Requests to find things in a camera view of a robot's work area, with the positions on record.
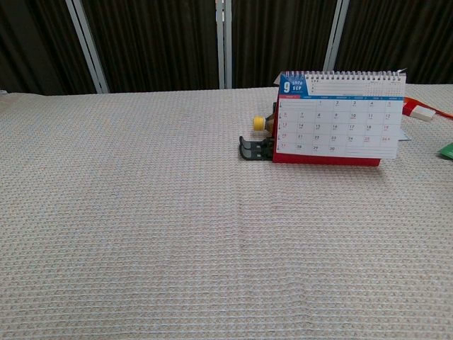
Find red desk calendar spiral bound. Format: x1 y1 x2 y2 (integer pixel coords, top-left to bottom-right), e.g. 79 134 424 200
272 69 408 167

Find black plastic clip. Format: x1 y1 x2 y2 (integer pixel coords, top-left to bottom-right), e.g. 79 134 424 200
239 135 274 151
238 144 274 162

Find brown bottle yellow cap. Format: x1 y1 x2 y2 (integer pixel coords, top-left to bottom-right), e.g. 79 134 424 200
252 111 280 137

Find beige woven tablecloth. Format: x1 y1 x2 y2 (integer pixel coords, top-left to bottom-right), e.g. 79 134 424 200
0 83 453 340

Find dark brown pleated curtain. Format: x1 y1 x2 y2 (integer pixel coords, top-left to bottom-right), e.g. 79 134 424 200
0 0 453 96

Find red and white small box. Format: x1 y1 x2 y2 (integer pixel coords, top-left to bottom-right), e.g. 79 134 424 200
403 98 437 123

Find white screen frame post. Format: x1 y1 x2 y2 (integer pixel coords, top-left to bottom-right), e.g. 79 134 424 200
64 0 110 94
215 0 233 89
323 0 352 73

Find orange strap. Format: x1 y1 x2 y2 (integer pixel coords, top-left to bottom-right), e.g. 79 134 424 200
404 95 453 118

